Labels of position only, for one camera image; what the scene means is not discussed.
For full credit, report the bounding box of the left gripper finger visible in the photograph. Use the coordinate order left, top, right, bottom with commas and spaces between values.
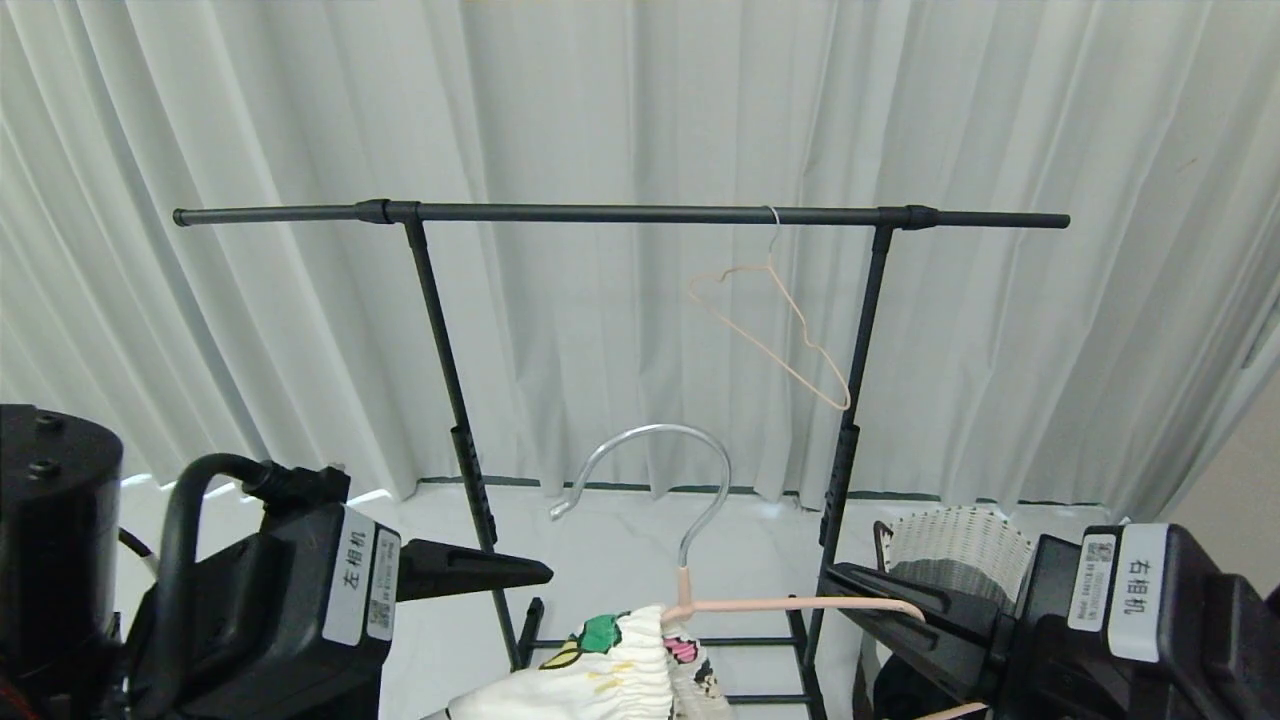
398, 540, 554, 603

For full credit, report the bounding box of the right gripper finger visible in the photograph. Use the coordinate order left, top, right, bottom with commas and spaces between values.
840, 592, 1006, 701
822, 563, 1021, 651

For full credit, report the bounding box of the pink clothes hanger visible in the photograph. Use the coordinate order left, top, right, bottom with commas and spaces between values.
687, 207, 853, 413
548, 424, 991, 720

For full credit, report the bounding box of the cream printed garment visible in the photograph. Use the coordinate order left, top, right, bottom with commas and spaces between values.
445, 605, 736, 720

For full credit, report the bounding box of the white laundry basket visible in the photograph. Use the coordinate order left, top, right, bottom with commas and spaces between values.
872, 507, 1041, 601

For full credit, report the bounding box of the black clothes rack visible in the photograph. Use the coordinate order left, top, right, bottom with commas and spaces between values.
172, 198, 1071, 720

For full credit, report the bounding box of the white curtain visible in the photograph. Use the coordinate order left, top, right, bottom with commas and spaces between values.
0, 0, 1280, 521

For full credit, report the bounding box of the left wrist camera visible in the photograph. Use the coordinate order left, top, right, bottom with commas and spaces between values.
130, 465, 403, 720

